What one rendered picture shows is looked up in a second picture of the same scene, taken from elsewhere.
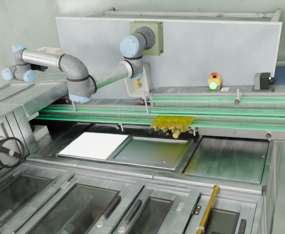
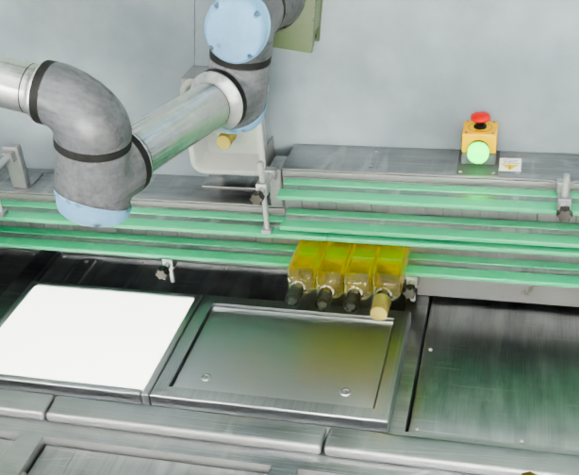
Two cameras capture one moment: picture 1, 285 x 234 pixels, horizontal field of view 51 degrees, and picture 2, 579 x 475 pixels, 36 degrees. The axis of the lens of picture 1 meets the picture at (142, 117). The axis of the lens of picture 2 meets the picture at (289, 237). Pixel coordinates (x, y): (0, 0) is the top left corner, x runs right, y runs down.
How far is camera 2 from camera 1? 46 cm
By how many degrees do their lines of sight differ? 15
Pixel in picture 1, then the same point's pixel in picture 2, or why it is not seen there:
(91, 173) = (106, 442)
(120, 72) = (211, 115)
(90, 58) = (53, 37)
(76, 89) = (94, 188)
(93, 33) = not seen: outside the picture
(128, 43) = (239, 19)
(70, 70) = (79, 123)
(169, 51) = (339, 37)
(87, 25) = not seen: outside the picture
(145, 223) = not seen: outside the picture
